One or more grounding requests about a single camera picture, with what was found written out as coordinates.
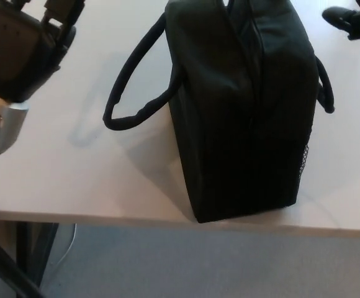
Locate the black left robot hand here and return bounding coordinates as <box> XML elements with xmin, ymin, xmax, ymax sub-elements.
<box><xmin>0</xmin><ymin>0</ymin><xmax>86</xmax><ymax>104</ymax></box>

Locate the black fabric lunch bag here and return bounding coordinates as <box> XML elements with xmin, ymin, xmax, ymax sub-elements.
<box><xmin>102</xmin><ymin>0</ymin><xmax>336</xmax><ymax>224</ymax></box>

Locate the dark table leg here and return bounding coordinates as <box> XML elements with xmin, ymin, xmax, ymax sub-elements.
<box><xmin>14</xmin><ymin>222</ymin><xmax>60</xmax><ymax>283</ymax></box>

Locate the white floor cable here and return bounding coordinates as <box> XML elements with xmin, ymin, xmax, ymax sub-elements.
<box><xmin>50</xmin><ymin>223</ymin><xmax>77</xmax><ymax>268</ymax></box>

